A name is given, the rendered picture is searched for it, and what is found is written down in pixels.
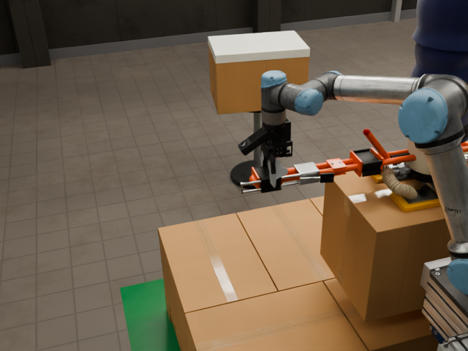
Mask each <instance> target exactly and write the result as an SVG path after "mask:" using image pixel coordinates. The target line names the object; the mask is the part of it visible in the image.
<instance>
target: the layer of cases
mask: <svg viewBox="0 0 468 351"><path fill-rule="evenodd" d="M323 205H324V196H320V197H316V198H310V200H309V199H306V200H301V201H295V202H291V203H284V204H280V205H273V206H270V207H266V208H259V209H255V210H248V211H244V212H238V213H237V215H236V214H235V213H234V214H227V215H223V216H219V217H213V218H208V219H202V220H198V221H191V222H187V223H183V224H176V225H172V226H166V227H161V228H158V235H159V246H160V253H161V259H162V271H163V277H164V289H165V292H166V296H167V299H168V302H169V306H170V309H171V313H172V316H173V320H174V323H175V328H176V330H177V333H178V338H179V340H180V344H181V348H182V351H437V348H438V345H439V344H440V343H439V341H438V340H437V339H436V338H435V337H434V336H433V334H432V333H431V330H430V328H429V326H430V321H429V320H428V319H427V317H425V316H424V314H423V313H422V309H418V310H415V311H410V312H406V313H401V314H398V315H393V316H389V317H385V318H380V319H377V320H372V321H368V322H364V320H363V319H362V317H361V316H360V315H359V313H358V311H357V310H356V308H355V307H354V305H353V303H352V302H351V301H350V299H349V297H348V296H347V295H346V293H345V291H344V289H343V288H342V287H341V285H340V283H339V282H338V281H337V279H336V277H335V276H334V274H333V273H332V271H331V270H330V268H329V267H328V265H327V264H326V262H325V260H324V259H323V257H322V256H321V255H320V244H321V235H322V216H323Z"/></svg>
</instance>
